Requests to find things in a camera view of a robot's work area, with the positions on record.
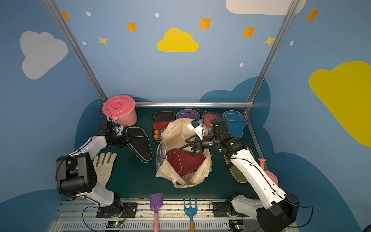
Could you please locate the aluminium back frame rail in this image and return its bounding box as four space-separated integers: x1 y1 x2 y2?
135 101 254 108

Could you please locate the pink bucket with lid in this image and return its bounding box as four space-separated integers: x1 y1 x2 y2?
102 95 137 126

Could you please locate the olive green paddle case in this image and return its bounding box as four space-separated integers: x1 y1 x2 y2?
224 156 248 183

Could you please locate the teal toy garden fork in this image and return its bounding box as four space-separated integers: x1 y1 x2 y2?
183 199 198 232

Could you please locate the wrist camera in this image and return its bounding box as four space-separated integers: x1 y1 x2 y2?
112 124 124 136
187 119 205 140

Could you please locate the purple toy shovel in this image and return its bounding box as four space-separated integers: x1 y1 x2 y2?
149 193 163 232

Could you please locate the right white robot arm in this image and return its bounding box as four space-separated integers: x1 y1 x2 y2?
180 118 299 232

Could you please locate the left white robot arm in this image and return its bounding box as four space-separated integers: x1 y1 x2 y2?
55 121 128 218

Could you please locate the beige work glove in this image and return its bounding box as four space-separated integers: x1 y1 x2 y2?
93 152 117 187

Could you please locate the aluminium front rail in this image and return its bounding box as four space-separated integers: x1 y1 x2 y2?
48 198 262 232

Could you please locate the purple paddle case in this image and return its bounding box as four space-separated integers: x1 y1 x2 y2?
176 109 201 121

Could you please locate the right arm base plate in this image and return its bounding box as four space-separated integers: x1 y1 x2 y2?
209 202 249 218

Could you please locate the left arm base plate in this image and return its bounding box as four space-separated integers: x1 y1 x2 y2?
96 203 138 218

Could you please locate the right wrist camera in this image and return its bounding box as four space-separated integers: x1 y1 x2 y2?
187 119 205 140

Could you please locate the black red ping pong case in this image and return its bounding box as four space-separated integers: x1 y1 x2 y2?
153 111 175 142

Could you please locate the pink watering can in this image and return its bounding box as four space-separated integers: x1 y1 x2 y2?
258 159 279 186

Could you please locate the maroon paddle case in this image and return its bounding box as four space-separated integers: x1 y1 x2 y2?
166 149 205 178

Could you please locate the blue paddle case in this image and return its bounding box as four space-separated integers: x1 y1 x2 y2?
222 110 247 138

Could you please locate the beige canvas tote bag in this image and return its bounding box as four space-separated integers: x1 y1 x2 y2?
155 118 212 189

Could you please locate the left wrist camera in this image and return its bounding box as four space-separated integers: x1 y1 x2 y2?
112 124 124 136

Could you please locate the black paddle case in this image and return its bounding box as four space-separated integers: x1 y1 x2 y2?
123 126 153 163

